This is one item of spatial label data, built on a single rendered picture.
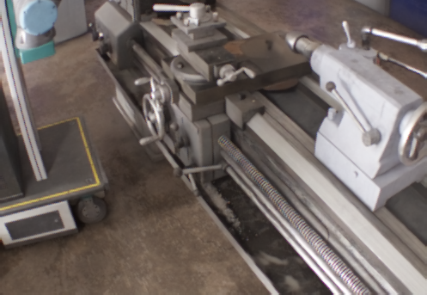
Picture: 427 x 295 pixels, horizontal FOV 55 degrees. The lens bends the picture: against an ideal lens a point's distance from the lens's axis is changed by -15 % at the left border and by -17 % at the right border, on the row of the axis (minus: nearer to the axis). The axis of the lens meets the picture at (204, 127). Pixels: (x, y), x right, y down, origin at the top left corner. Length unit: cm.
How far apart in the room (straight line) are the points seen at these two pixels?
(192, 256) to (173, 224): 26
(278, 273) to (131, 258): 89
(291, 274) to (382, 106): 76
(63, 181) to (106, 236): 38
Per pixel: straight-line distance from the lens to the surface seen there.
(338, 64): 149
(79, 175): 240
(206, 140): 182
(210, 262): 232
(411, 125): 127
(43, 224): 242
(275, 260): 182
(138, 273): 231
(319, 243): 146
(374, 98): 138
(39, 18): 168
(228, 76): 167
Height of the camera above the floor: 184
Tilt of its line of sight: 36 degrees down
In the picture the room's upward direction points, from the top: 3 degrees counter-clockwise
